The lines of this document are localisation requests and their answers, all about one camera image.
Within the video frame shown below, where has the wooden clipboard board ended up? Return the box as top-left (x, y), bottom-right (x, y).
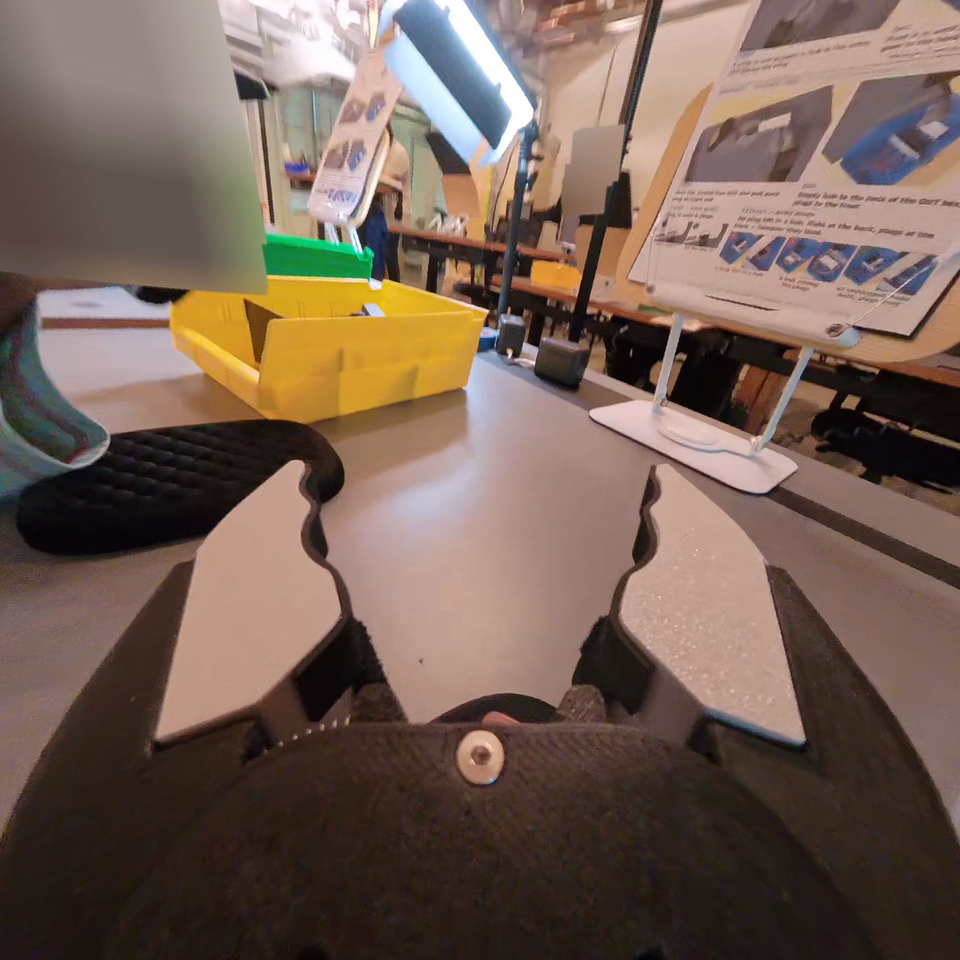
top-left (615, 82), bottom-right (960, 366)

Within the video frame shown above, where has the black light stand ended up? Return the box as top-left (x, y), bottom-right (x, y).
top-left (495, 123), bottom-right (543, 339)

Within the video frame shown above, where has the large dark power adapter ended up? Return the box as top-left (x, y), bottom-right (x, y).
top-left (534, 337), bottom-right (592, 389)

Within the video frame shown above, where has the green plastic bin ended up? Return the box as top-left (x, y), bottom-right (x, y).
top-left (262, 232), bottom-right (375, 282)

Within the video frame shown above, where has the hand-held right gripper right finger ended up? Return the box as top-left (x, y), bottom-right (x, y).
top-left (609, 463), bottom-right (808, 745)

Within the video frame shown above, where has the black textured wrist rest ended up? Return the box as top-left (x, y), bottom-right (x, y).
top-left (16, 420), bottom-right (346, 556)

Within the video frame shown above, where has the LED light panel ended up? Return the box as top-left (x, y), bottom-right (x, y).
top-left (378, 0), bottom-right (537, 168)

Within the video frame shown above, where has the black bin divider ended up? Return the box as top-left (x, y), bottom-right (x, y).
top-left (243, 298), bottom-right (288, 366)

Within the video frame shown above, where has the black boom stand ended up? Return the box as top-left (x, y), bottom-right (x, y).
top-left (570, 0), bottom-right (665, 342)

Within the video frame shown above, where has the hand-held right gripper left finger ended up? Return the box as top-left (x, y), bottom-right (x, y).
top-left (153, 459), bottom-right (354, 744)

